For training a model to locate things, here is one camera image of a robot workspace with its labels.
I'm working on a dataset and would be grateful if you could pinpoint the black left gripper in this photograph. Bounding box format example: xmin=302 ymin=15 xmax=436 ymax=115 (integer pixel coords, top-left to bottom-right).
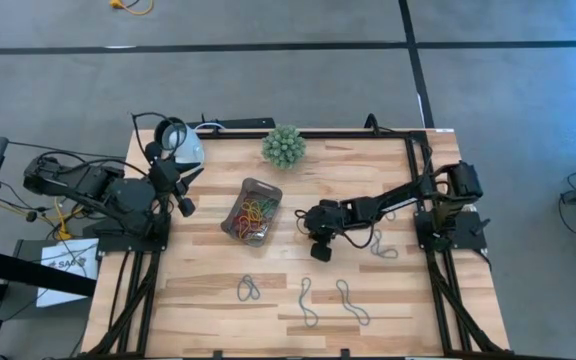
xmin=145 ymin=141 xmax=204 ymax=219

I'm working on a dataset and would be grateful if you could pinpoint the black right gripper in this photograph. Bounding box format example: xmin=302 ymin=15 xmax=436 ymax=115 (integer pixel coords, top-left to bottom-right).
xmin=303 ymin=198 xmax=349 ymax=264

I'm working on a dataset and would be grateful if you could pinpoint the green rubber band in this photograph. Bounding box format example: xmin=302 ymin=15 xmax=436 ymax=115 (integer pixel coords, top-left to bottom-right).
xmin=257 ymin=198 xmax=277 ymax=221

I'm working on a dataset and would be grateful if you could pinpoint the smoky translucent plastic bin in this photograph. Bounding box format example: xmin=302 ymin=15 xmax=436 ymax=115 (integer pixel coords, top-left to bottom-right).
xmin=220 ymin=177 xmax=284 ymax=249

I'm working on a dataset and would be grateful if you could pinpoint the orange-yellow rubber band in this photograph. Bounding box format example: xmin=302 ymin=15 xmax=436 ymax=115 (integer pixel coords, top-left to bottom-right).
xmin=240 ymin=199 xmax=268 ymax=226

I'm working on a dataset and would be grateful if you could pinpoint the long teal rubber band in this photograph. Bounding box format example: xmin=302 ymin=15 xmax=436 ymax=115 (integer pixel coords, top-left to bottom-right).
xmin=297 ymin=277 xmax=320 ymax=329
xmin=335 ymin=279 xmax=372 ymax=327

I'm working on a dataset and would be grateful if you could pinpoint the blue-grey rubber band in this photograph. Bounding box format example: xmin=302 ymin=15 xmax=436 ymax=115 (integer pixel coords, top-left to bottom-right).
xmin=236 ymin=273 xmax=261 ymax=302

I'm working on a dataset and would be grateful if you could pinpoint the white table lamp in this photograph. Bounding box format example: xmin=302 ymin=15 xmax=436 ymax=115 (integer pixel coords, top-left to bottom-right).
xmin=153 ymin=116 xmax=206 ymax=169

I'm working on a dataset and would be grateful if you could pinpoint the black power strip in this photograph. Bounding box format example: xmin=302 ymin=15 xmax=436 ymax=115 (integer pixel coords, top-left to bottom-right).
xmin=187 ymin=117 xmax=277 ymax=132

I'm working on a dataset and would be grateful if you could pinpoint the green succulent in patterned pot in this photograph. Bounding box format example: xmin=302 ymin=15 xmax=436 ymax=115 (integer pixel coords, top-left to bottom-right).
xmin=260 ymin=124 xmax=308 ymax=171

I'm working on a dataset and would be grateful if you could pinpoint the long black floor tape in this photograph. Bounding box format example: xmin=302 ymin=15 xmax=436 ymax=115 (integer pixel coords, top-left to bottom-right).
xmin=0 ymin=39 xmax=576 ymax=55

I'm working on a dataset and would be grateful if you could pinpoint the white paper sheet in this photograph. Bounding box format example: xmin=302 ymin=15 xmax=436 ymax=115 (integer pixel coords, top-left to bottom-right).
xmin=35 ymin=238 xmax=100 ymax=309

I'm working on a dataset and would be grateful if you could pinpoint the short black floor tape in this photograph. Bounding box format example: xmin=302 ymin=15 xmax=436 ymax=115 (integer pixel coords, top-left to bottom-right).
xmin=398 ymin=0 xmax=435 ymax=129

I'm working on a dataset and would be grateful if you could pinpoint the black beam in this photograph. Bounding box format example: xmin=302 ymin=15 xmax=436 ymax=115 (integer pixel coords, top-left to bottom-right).
xmin=0 ymin=243 xmax=98 ymax=297

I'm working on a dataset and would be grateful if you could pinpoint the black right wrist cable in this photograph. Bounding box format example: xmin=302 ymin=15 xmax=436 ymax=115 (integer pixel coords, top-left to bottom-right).
xmin=340 ymin=219 xmax=378 ymax=250

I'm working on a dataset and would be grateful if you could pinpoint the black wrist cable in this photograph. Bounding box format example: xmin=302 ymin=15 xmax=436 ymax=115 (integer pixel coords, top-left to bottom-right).
xmin=130 ymin=111 xmax=190 ymax=167
xmin=340 ymin=219 xmax=378 ymax=250

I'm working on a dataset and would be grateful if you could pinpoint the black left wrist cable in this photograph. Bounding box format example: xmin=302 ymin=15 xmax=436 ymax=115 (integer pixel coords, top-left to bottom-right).
xmin=130 ymin=111 xmax=190 ymax=167

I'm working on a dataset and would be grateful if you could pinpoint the black aluminium table frame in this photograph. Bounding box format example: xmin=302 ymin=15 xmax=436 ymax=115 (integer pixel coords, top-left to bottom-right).
xmin=85 ymin=128 xmax=507 ymax=359

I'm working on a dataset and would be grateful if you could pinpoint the thin black floor cable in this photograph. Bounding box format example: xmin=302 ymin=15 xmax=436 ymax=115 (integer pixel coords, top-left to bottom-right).
xmin=6 ymin=141 xmax=128 ymax=161

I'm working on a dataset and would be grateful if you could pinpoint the yellow floor cable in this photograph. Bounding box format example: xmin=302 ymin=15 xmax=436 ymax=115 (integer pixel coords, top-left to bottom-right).
xmin=109 ymin=0 xmax=155 ymax=16

